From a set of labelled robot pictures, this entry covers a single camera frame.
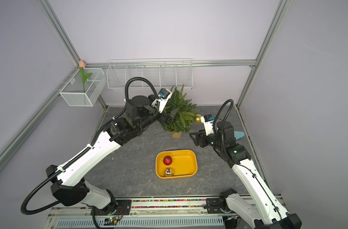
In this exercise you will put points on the yellow plastic tray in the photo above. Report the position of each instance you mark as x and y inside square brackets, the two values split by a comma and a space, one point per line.
[184, 164]

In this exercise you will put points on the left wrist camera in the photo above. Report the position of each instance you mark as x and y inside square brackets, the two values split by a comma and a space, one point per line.
[164, 96]

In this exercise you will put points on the silver ball ornament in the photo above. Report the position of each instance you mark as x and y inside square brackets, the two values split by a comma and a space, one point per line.
[168, 173]

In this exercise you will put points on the small white mesh basket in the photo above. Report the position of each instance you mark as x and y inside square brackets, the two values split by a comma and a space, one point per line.
[72, 91]

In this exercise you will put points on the gold ball ornament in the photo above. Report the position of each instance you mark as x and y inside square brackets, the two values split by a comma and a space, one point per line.
[197, 119]

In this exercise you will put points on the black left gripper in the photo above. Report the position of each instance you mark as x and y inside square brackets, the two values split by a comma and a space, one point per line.
[164, 119]

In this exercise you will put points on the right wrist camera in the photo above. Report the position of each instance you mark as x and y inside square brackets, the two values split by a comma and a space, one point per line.
[207, 121]

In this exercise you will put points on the red ribbed ball ornament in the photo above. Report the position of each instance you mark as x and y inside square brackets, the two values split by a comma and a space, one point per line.
[167, 160]

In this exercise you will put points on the pink artificial tulip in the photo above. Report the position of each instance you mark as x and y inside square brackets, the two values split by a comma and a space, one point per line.
[84, 76]

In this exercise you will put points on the teal garden trowel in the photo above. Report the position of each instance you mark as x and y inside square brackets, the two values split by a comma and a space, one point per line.
[238, 135]

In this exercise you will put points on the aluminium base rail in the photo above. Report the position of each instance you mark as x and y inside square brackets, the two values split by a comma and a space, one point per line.
[221, 212]

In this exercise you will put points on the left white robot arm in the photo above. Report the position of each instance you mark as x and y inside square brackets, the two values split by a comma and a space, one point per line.
[69, 186]

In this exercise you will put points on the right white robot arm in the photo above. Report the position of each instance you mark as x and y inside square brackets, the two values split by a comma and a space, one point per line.
[242, 171]

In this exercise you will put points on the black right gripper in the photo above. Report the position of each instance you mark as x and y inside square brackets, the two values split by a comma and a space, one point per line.
[200, 135]

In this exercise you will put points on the long white wire basket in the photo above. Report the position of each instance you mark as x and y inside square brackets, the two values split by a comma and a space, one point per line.
[162, 73]

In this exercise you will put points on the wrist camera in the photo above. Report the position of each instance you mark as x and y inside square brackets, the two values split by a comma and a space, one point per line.
[207, 121]
[164, 96]

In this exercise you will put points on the small green christmas tree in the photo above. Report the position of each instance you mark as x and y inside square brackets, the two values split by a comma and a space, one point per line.
[185, 115]

